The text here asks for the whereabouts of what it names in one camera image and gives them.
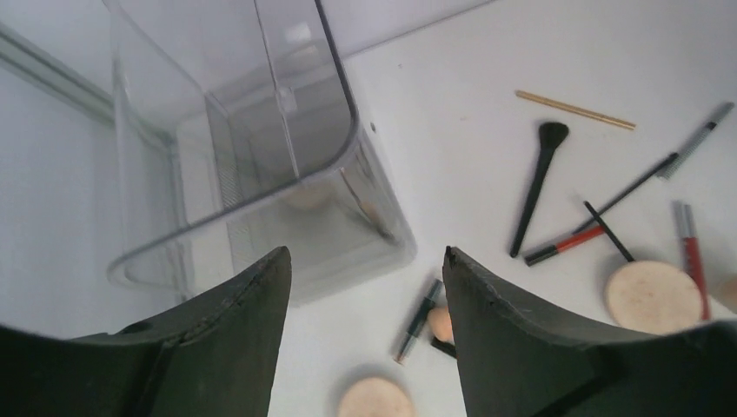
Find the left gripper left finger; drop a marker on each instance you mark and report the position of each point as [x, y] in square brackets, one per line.
[213, 355]

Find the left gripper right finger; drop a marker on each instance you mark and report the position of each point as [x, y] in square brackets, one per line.
[520, 355]

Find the clear acrylic organizer box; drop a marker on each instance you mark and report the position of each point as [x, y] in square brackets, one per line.
[238, 133]

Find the orange lip gloss tube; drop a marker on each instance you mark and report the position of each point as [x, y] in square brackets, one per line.
[447, 348]

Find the beige blender sponge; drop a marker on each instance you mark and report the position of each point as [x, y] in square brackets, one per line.
[440, 324]

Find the dark eyeliner pen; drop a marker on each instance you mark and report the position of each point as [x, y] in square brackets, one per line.
[418, 321]

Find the round beige powder puff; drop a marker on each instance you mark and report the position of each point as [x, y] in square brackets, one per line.
[653, 297]

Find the red black lip pencil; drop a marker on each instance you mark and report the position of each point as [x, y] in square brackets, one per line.
[556, 248]

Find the beige puff on base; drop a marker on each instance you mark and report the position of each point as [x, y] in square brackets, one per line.
[375, 397]

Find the thin black brush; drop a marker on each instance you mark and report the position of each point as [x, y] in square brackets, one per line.
[609, 232]

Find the red lip gloss tube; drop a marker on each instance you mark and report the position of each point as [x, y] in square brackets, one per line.
[686, 229]

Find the black powder brush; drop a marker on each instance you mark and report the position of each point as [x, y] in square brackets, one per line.
[551, 136]

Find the grey mascara wand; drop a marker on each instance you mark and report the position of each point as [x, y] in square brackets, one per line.
[696, 140]

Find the wooden stick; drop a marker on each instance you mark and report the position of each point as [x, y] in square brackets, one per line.
[566, 107]

